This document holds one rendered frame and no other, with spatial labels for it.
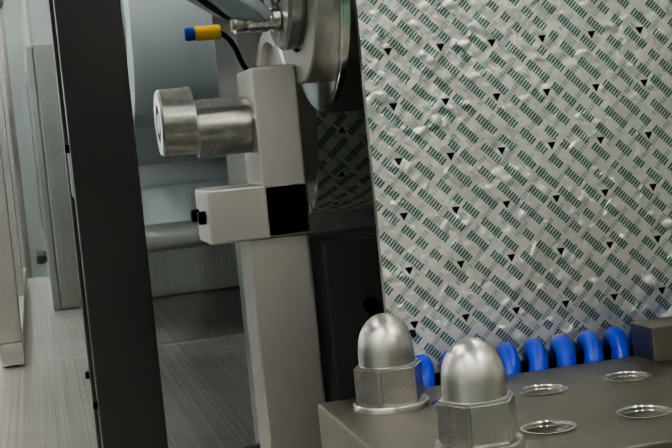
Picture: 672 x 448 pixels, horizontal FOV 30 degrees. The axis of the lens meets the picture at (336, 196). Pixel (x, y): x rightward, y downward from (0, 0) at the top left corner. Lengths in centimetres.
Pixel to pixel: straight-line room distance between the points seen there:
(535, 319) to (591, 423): 16
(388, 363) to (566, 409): 8
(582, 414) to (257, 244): 25
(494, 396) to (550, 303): 20
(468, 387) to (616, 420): 8
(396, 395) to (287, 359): 16
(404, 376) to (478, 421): 10
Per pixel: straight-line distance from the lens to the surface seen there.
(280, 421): 75
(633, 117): 72
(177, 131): 73
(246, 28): 71
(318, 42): 68
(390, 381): 59
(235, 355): 156
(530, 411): 58
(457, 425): 51
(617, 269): 72
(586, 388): 62
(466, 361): 51
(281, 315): 74
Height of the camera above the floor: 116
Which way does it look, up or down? 3 degrees down
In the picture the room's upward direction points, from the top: 6 degrees counter-clockwise
